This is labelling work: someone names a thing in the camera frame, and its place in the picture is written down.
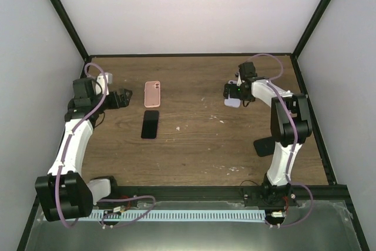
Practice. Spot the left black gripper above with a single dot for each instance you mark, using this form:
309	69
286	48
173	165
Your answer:
124	101

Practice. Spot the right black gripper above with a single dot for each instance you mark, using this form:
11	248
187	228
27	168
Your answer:
232	93

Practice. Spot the lavender phone case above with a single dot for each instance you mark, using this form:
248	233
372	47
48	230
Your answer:
234	103

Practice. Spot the pink phone case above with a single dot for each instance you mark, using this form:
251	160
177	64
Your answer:
152	96

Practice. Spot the black screen pink phone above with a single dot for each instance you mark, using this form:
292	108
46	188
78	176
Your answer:
150	125

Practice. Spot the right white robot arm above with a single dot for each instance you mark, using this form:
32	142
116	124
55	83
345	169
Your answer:
290	126

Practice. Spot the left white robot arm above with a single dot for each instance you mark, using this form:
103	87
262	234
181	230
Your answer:
66	171

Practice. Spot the black phone case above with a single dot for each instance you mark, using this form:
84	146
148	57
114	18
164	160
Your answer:
264	147

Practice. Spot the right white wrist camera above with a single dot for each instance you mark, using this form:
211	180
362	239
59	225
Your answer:
236	88

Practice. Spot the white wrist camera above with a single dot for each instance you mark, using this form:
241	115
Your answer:
236	88
102	83

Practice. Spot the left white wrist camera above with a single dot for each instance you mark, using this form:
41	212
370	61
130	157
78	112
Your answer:
102	83

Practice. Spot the black enclosure frame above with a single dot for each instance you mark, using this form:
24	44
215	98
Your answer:
28	239

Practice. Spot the black front mounting rail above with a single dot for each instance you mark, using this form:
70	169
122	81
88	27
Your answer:
250	195

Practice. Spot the light blue slotted cable duct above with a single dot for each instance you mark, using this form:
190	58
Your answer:
181	216

